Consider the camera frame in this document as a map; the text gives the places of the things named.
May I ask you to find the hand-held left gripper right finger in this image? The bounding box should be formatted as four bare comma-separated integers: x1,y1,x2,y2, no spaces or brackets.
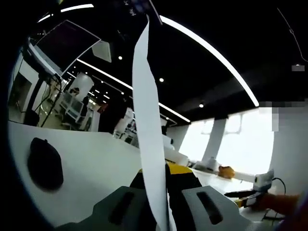
165,162,252,231

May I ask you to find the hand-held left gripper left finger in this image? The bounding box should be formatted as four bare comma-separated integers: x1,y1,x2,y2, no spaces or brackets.
54,168,157,231

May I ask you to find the stack of white printing papers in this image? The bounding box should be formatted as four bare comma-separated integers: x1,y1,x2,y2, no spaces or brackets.
131,14,178,231

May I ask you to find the orange bag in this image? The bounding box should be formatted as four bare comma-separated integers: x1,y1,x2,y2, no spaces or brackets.
218,165,235,179

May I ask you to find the white container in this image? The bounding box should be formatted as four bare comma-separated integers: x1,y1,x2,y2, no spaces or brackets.
206,156,218,170

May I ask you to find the white table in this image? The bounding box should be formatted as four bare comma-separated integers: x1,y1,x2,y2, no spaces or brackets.
8,120,284,228

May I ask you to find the black cap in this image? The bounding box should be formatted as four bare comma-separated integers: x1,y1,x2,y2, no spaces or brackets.
27,137,64,191

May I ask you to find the black monitor stand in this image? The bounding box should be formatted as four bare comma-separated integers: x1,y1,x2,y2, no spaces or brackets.
24,74,63,128

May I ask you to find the ceiling air conditioner vent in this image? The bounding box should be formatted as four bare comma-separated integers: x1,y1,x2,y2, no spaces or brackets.
91,40,113,63

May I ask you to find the computer monitor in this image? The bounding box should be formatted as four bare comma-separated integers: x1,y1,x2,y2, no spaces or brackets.
27,19,102,77

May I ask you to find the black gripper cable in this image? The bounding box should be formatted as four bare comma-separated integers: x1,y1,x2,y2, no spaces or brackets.
271,177,287,193

